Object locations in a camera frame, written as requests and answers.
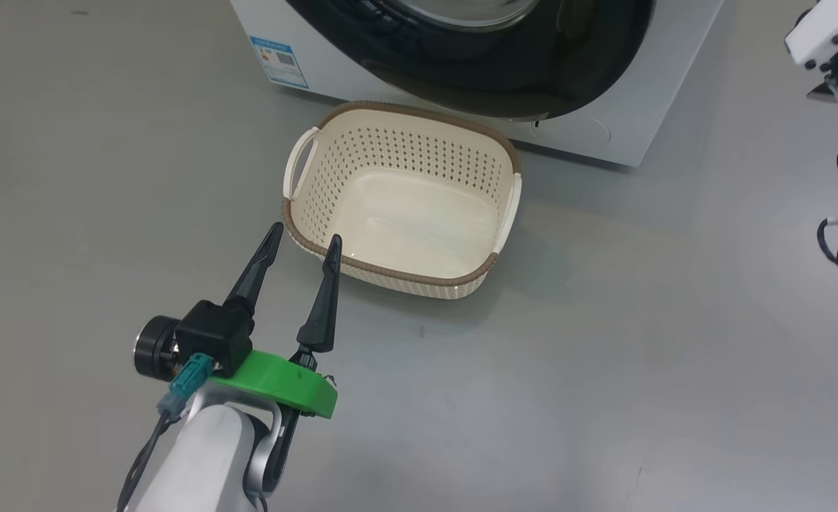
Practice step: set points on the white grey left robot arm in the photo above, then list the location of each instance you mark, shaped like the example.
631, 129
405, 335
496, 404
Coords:
198, 455

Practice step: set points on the cream perforated laundry basket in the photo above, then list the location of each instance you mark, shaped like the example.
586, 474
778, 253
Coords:
419, 227

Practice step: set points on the black round glass washer door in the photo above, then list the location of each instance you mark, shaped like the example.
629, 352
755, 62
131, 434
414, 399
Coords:
497, 78

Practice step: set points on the white front-load washing machine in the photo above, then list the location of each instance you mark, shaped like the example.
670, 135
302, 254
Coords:
639, 107

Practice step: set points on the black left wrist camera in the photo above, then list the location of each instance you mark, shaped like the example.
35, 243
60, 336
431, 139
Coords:
213, 334

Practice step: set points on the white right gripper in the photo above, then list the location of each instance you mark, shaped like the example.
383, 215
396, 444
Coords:
828, 32

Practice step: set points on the blue energy label sticker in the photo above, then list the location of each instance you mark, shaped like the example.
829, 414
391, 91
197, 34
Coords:
280, 62

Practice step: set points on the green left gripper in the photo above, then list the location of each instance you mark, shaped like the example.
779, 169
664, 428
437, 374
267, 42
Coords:
284, 380

